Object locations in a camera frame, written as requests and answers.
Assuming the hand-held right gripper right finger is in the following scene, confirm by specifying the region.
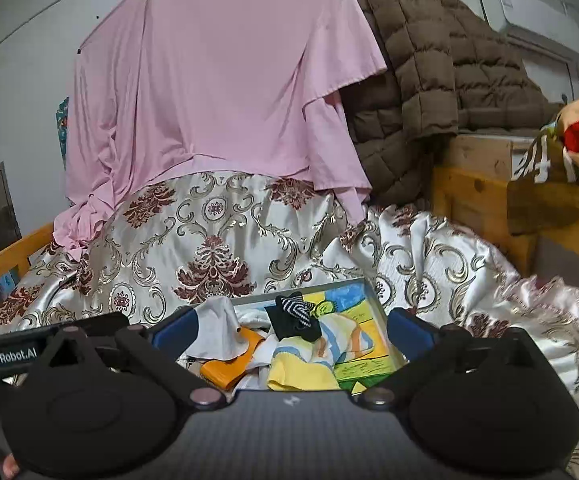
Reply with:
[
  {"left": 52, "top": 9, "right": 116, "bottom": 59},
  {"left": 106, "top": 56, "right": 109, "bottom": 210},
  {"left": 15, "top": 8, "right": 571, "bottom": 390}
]
[{"left": 358, "top": 307, "right": 565, "bottom": 410}]

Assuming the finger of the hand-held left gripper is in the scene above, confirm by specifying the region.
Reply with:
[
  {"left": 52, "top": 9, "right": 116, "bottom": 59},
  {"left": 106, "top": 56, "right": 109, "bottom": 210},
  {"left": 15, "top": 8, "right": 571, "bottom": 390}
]
[{"left": 42, "top": 311, "right": 131, "bottom": 350}]

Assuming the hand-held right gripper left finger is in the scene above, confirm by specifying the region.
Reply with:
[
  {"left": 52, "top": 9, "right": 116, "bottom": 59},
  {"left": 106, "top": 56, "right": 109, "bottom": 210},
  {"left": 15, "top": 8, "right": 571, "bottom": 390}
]
[{"left": 22, "top": 307, "right": 228, "bottom": 411}]

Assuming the grey tray with cartoon print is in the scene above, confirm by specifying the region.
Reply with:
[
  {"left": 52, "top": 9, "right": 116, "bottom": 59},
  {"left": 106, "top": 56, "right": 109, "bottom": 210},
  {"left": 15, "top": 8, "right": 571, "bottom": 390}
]
[{"left": 177, "top": 280, "right": 410, "bottom": 396}]

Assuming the orange sock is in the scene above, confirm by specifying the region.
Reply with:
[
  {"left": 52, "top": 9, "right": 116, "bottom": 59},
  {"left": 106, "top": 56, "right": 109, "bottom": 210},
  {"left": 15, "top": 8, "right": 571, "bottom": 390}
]
[{"left": 200, "top": 327, "right": 266, "bottom": 390}]

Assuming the striped sock with yellow cuff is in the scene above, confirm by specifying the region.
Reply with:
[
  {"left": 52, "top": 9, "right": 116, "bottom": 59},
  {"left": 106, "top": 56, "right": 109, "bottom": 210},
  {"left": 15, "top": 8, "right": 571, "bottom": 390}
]
[{"left": 267, "top": 312, "right": 375, "bottom": 392}]

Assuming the black striped sock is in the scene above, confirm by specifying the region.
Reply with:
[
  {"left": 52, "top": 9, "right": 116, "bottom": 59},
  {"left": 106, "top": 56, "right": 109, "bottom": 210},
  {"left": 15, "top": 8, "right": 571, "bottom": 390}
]
[{"left": 264, "top": 291, "right": 323, "bottom": 343}]

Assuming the floral satin blanket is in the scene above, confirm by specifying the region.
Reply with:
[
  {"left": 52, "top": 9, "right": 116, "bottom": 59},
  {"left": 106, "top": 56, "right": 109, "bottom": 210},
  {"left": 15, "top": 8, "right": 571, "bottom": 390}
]
[{"left": 0, "top": 170, "right": 579, "bottom": 480}]

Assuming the pale wooden box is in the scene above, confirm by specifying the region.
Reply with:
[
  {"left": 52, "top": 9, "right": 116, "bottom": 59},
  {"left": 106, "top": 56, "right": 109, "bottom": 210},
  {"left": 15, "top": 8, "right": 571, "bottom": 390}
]
[{"left": 442, "top": 132, "right": 540, "bottom": 181}]

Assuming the olive cloth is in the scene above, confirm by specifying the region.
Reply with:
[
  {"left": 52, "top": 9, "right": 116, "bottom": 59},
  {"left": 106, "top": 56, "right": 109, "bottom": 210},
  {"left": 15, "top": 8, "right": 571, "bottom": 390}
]
[{"left": 507, "top": 132, "right": 579, "bottom": 237}]

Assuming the pink hanging sheet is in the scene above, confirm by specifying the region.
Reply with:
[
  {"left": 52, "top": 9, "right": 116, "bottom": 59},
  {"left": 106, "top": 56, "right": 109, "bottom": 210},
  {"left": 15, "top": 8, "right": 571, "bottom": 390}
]
[{"left": 52, "top": 0, "right": 387, "bottom": 263}]

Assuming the brown puffer jacket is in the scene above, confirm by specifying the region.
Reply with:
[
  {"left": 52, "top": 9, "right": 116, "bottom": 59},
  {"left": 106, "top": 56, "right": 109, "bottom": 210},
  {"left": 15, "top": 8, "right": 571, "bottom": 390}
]
[{"left": 339, "top": 0, "right": 565, "bottom": 208}]

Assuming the white air conditioner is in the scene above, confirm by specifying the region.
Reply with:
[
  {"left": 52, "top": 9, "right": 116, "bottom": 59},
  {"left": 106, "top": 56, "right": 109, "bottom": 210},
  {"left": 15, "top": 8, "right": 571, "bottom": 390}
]
[{"left": 494, "top": 0, "right": 579, "bottom": 56}]

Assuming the wooden bed rail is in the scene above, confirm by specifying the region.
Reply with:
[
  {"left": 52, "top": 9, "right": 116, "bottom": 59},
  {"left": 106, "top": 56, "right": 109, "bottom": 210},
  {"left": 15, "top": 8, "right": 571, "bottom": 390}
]
[{"left": 0, "top": 224, "right": 55, "bottom": 341}]

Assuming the wooden bunk bed frame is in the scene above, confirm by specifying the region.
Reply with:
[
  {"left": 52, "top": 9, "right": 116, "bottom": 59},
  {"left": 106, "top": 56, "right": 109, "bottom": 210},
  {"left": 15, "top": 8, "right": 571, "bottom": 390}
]
[{"left": 432, "top": 165, "right": 579, "bottom": 306}]

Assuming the colourful narrow wall poster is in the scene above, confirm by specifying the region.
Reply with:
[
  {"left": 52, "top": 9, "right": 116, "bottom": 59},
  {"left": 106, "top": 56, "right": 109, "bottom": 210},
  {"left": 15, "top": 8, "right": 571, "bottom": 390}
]
[{"left": 54, "top": 97, "right": 70, "bottom": 166}]

